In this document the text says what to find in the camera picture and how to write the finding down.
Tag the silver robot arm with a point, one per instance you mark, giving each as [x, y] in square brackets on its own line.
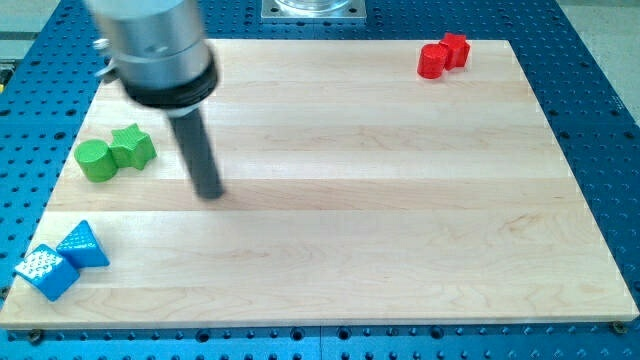
[158, 51]

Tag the wooden board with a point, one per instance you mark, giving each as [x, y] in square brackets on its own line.
[356, 192]

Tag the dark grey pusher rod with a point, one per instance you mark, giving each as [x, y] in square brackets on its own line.
[192, 139]

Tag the red cylinder block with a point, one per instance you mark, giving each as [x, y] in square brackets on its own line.
[432, 61]

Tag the red star block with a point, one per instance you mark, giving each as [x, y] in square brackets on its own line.
[457, 50]

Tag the green star block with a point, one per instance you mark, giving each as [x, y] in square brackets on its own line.
[132, 147]

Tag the green cylinder block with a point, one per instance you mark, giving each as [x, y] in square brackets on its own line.
[96, 161]

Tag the blue triangle block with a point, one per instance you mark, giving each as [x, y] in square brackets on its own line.
[82, 248]

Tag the blue cube block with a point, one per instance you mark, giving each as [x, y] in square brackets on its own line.
[47, 271]

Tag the blue perforated table plate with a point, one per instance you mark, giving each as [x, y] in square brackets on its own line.
[581, 59]

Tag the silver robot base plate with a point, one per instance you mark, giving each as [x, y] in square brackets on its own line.
[313, 9]

